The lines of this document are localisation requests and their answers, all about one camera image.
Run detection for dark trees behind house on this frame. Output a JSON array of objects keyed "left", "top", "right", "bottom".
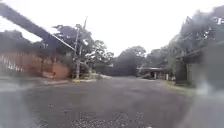
[{"left": 111, "top": 45, "right": 172, "bottom": 78}]

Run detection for overhead wires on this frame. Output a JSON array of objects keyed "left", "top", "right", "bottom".
[{"left": 50, "top": 33, "right": 78, "bottom": 52}]

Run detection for red brick wall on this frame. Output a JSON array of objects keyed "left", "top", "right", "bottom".
[{"left": 0, "top": 51, "right": 71, "bottom": 80}]

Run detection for utility pole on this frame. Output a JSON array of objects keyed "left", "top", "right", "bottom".
[{"left": 71, "top": 16, "right": 90, "bottom": 80}]

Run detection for dark gravel road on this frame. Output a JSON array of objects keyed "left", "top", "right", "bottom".
[{"left": 0, "top": 75, "right": 224, "bottom": 128}]

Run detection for group of trees behind wall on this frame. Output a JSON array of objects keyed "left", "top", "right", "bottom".
[{"left": 0, "top": 23, "right": 115, "bottom": 79}]

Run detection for grass verge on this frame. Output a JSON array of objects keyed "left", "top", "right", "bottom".
[{"left": 159, "top": 79, "right": 198, "bottom": 97}]

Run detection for low house with porch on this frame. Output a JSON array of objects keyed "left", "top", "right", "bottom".
[{"left": 135, "top": 66, "right": 171, "bottom": 81}]

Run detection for pale kerb strip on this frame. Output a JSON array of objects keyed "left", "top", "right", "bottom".
[{"left": 0, "top": 77, "right": 102, "bottom": 89}]

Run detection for row of tall trees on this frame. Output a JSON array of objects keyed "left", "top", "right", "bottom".
[{"left": 165, "top": 4, "right": 224, "bottom": 78}]

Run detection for grey building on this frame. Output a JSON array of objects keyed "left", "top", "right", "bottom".
[{"left": 174, "top": 42, "right": 224, "bottom": 88}]

